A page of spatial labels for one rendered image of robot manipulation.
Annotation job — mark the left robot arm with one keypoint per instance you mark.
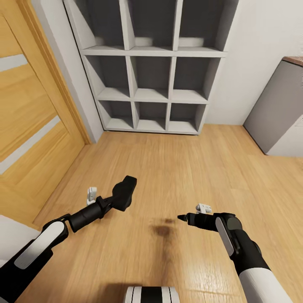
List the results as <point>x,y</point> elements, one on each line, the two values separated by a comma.
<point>22,268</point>

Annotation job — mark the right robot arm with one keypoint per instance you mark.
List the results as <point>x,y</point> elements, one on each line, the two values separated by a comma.
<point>258,281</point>

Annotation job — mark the digital camera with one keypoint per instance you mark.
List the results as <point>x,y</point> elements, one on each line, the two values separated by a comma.
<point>125,190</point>

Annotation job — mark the robot trunk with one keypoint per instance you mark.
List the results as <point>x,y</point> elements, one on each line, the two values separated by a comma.
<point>151,294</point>

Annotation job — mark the door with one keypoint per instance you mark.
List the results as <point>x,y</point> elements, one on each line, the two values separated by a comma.
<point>41,130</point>

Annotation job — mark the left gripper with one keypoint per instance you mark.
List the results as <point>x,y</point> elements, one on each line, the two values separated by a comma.
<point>98,209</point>

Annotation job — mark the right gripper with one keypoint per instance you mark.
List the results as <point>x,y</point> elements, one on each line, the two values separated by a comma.
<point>195,219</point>

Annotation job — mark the desk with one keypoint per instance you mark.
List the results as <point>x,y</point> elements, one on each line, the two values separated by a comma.
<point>276,121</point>

